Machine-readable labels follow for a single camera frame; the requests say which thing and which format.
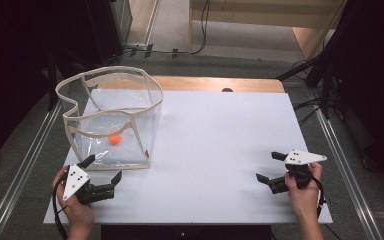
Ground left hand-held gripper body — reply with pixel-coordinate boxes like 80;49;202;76
62;163;116;205

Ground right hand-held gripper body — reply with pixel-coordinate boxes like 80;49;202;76
268;149;328;195

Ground transparent plastic bag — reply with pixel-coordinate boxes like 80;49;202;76
55;65;165;172

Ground orange ball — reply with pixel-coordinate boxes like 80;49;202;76
108;129;122;146

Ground person's left hand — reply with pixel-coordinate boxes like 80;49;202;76
52;165;96;231

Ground person's right hand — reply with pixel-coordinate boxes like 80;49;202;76
284;161;324;220

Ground white board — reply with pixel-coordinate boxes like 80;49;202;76
43;88;334;225

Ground black metal stand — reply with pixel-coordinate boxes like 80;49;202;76
45;49;60;113
275;55;335;120

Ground dark curtain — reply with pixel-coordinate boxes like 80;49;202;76
0;0;128;165
313;0;384;183

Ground wooden table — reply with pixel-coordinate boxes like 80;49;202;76
89;75;286;94

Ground light wooden shelf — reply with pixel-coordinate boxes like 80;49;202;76
188;0;348;62

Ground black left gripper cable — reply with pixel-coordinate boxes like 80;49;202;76
51;181;70;240

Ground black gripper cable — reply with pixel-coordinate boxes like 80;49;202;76
311;175;330;220
51;181;70;240

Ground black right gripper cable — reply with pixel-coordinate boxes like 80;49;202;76
311;175;330;220

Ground metal floor rail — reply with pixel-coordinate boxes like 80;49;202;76
314;108;384;240
0;101;63;240

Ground black floor cables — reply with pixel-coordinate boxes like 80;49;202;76
293;97;323;127

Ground black hanging cable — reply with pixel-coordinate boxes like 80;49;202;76
113;0;212;63

